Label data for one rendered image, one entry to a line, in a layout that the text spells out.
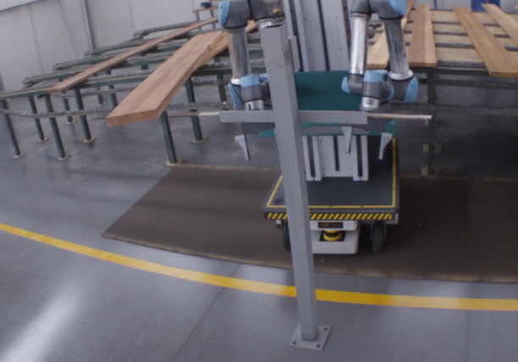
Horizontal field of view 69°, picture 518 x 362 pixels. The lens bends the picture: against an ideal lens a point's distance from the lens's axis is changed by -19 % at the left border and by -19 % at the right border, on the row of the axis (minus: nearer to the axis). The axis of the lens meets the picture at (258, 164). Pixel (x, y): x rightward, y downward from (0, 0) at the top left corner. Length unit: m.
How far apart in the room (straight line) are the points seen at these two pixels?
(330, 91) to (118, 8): 9.68
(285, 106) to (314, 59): 0.93
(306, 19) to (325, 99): 0.42
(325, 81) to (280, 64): 0.90
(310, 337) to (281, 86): 1.09
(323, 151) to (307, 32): 0.65
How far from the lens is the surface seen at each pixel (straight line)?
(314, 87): 2.23
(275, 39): 1.32
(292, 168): 1.45
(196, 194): 3.24
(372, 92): 1.72
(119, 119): 2.17
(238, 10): 1.97
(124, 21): 11.47
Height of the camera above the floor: 1.48
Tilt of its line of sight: 25 degrees down
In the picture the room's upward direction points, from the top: 9 degrees counter-clockwise
